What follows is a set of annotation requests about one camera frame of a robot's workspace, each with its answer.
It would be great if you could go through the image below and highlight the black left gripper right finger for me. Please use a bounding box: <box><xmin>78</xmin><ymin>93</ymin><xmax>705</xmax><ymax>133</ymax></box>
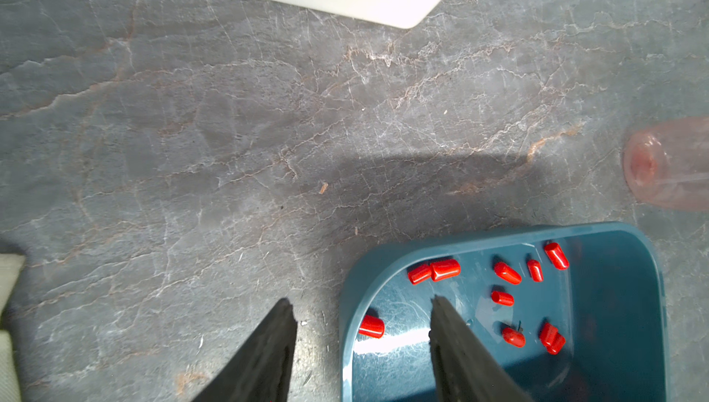
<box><xmin>429</xmin><ymin>296</ymin><xmax>531</xmax><ymax>401</ymax></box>

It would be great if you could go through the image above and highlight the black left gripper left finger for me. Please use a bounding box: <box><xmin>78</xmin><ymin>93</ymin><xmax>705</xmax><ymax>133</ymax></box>
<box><xmin>195</xmin><ymin>298</ymin><xmax>297</xmax><ymax>401</ymax></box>

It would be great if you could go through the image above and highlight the teal plastic storage box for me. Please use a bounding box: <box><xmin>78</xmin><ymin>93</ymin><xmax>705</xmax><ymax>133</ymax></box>
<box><xmin>339</xmin><ymin>223</ymin><xmax>669</xmax><ymax>401</ymax></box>

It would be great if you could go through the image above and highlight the red sleeve eight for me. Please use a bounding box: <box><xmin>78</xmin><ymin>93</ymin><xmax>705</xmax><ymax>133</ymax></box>
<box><xmin>502</xmin><ymin>326</ymin><xmax>526</xmax><ymax>348</ymax></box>

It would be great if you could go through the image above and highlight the red sleeve seven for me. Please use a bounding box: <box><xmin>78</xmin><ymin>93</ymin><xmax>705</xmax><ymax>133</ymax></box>
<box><xmin>490</xmin><ymin>289</ymin><xmax>515</xmax><ymax>307</ymax></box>

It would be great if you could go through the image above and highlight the red sleeve nine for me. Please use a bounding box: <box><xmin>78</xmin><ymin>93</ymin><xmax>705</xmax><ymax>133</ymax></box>
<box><xmin>539</xmin><ymin>322</ymin><xmax>566</xmax><ymax>355</ymax></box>

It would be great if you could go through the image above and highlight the red sleeve three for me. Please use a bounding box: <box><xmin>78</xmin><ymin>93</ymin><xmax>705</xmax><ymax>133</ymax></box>
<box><xmin>358</xmin><ymin>314</ymin><xmax>386</xmax><ymax>339</ymax></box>

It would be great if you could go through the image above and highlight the red sleeve one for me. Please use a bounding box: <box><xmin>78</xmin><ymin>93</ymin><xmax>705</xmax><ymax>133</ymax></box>
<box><xmin>430</xmin><ymin>259</ymin><xmax>462</xmax><ymax>282</ymax></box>

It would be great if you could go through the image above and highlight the red sleeve four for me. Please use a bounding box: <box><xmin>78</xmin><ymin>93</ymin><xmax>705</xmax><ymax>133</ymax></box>
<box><xmin>493</xmin><ymin>262</ymin><xmax>523</xmax><ymax>285</ymax></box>

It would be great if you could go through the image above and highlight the red sleeve two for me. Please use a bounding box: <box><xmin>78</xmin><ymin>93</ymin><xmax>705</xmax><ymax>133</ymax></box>
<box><xmin>407</xmin><ymin>263</ymin><xmax>433</xmax><ymax>285</ymax></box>

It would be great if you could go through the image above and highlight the red sleeve five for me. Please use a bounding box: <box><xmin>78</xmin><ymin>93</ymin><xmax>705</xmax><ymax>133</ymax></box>
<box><xmin>526</xmin><ymin>259</ymin><xmax>544</xmax><ymax>283</ymax></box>

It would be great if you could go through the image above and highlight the red sleeve six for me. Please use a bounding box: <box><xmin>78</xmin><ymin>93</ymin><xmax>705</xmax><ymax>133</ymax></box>
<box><xmin>544</xmin><ymin>241</ymin><xmax>570</xmax><ymax>271</ymax></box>

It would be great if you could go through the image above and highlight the white work glove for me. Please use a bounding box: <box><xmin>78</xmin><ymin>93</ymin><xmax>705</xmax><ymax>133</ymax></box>
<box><xmin>1</xmin><ymin>253</ymin><xmax>25</xmax><ymax>401</ymax></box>

